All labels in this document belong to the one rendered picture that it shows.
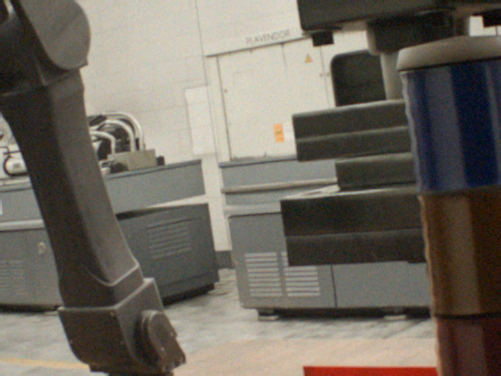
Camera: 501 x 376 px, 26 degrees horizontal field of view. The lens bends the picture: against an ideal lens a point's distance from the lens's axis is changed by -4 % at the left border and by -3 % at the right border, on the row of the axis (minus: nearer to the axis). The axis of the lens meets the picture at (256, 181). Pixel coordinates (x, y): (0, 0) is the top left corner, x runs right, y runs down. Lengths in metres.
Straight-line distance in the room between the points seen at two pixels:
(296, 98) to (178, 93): 3.40
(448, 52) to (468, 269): 0.06
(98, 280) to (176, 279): 6.93
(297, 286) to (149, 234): 1.56
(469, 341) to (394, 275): 5.76
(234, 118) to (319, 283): 1.10
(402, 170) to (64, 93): 0.40
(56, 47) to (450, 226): 0.61
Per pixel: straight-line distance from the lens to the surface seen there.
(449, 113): 0.30
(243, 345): 1.45
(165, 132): 9.79
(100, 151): 7.95
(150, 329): 0.94
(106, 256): 0.94
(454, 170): 0.31
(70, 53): 0.89
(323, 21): 0.59
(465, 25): 0.69
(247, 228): 6.65
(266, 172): 6.50
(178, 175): 7.94
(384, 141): 0.58
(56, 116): 0.90
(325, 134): 0.60
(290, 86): 6.36
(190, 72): 9.53
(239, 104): 6.61
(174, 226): 7.86
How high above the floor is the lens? 1.18
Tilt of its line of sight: 3 degrees down
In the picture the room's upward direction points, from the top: 8 degrees counter-clockwise
